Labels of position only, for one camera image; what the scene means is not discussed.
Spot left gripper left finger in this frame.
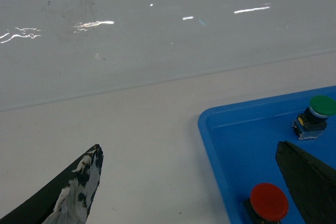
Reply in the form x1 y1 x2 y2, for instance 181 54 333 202
1 144 103 223

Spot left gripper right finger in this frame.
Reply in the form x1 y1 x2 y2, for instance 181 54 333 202
275 141 335 223

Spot red mushroom push button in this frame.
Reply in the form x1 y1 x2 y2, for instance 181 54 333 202
243 182 289 223

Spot green mushroom push button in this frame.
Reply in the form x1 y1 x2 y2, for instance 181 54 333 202
291 95 335 140

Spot blue plastic tray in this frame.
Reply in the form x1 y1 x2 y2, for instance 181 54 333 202
198 87 335 223

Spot white whiteboard panel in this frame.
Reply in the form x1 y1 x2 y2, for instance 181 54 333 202
1 0 335 111

